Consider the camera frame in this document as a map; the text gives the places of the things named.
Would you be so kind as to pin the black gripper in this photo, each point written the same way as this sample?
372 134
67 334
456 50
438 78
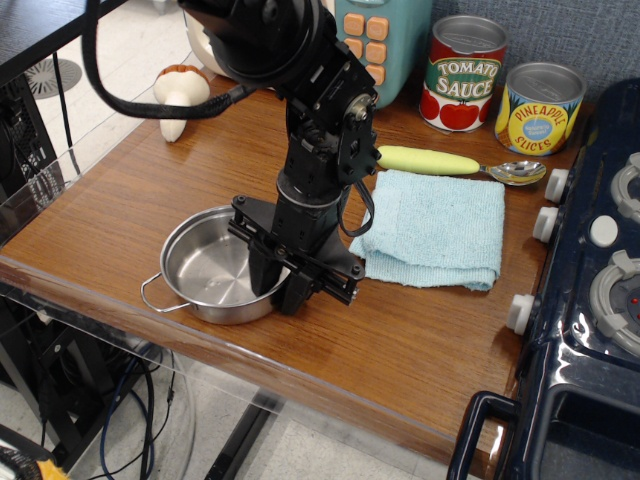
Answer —
302 235

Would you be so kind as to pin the stainless steel pan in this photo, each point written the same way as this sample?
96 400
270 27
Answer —
207 267

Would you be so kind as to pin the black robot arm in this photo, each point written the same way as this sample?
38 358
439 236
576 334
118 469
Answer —
325 154

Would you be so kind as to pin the light blue folded cloth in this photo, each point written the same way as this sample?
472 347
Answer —
431 231

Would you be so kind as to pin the plush mushroom toy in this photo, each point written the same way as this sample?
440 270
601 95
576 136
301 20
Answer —
181 85

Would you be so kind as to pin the teal toy microwave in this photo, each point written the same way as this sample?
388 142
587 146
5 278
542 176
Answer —
395 45

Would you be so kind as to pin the tomato sauce can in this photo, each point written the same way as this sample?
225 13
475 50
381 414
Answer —
464 62

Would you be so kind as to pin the round floor drain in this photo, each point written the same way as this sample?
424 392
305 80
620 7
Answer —
46 78

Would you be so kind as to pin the pineapple slices can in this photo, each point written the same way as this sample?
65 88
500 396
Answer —
539 106

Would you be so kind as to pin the dark blue toy stove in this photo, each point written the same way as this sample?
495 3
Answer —
576 411

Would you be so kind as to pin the black table frame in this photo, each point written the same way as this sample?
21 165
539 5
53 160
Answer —
72 381

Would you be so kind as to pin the spoon with green handle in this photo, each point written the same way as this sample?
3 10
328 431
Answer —
430 162

